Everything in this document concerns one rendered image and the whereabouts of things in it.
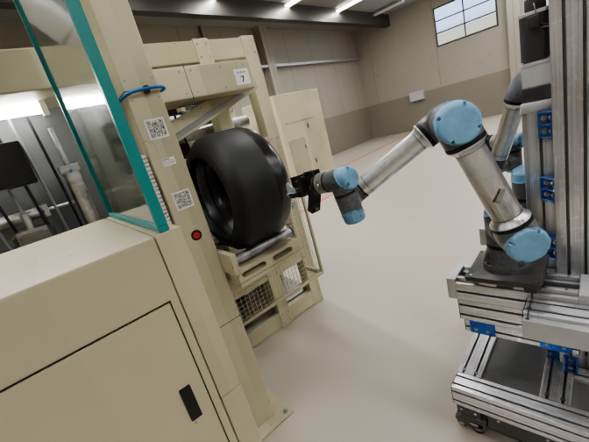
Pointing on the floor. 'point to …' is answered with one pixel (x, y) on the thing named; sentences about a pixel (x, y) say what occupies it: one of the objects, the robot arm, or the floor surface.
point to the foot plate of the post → (274, 416)
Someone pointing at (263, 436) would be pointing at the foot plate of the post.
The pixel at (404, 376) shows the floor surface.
